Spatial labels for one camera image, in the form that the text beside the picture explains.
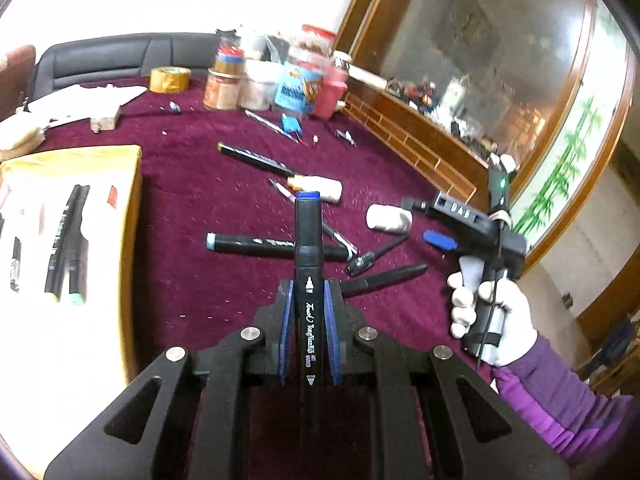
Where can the black marker light blue cap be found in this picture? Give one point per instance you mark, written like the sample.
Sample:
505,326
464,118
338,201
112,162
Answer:
260,243

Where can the wooden cabinet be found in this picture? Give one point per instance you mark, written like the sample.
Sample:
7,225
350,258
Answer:
400,125

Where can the black marker gold cap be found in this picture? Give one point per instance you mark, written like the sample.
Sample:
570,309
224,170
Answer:
255,159

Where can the white power adapter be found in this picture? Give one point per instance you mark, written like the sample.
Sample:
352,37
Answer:
106,119

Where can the striped jar red lid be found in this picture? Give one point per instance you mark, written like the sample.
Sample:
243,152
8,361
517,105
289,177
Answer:
229,57

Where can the black marker green cap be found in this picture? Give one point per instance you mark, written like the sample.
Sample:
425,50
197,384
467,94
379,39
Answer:
77,240

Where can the short black pen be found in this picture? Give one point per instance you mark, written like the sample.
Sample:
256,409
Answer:
16,265

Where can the clear plastic bottle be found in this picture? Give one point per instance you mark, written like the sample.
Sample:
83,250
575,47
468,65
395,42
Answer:
255,45

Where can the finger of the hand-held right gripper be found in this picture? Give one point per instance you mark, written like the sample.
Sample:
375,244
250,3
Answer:
440,241
417,206

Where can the person's right forearm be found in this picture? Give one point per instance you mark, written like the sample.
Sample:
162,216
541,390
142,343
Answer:
560,400

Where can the black sofa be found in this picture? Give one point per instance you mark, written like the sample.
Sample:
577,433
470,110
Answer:
125,55

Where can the brown armchair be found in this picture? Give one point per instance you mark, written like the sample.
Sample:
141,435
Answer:
15,75

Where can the yellow cardboard box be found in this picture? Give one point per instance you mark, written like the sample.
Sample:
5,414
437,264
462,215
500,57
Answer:
100,160

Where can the nail clipper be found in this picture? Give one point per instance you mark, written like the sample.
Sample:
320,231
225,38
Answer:
345,137

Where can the pink knit sleeve bottle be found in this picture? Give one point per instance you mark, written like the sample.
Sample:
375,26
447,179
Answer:
330,90

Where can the small white bottle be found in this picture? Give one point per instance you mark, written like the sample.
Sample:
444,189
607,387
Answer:
390,218

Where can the yellow tape roll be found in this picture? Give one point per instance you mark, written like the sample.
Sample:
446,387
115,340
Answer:
170,80

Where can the black clip pen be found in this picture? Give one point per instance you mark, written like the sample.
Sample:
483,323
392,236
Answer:
340,239

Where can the purple tablecloth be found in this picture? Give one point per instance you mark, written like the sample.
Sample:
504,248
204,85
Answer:
200,200

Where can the striped pen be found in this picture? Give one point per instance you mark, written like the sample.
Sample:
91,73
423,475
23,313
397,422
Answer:
265,121

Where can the white bottle orange cap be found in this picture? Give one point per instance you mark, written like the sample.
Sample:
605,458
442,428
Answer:
325,190

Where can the blue cartoon canister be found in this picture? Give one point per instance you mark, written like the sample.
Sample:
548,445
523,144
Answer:
300,85

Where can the small black pen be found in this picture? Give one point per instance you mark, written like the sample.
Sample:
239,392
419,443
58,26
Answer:
362,262

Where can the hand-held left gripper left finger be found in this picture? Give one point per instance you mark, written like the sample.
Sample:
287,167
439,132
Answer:
286,330

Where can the person's right hand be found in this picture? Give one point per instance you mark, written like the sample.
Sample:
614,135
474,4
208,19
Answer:
515,330

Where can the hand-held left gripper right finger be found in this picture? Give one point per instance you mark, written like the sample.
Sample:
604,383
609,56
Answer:
332,330

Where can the white papers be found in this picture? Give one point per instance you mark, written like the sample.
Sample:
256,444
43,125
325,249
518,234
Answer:
85,100

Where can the white pen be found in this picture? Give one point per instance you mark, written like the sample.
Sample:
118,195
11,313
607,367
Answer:
281,190

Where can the white plastic tub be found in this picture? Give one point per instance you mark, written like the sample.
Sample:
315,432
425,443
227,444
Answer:
257,85

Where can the bamboo print wall panel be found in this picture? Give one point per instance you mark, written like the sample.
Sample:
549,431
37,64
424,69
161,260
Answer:
565,170

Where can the white paper roll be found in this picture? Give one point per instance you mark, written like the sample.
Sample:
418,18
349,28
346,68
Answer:
367,76

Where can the shelf clutter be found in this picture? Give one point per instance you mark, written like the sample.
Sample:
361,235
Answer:
425,95

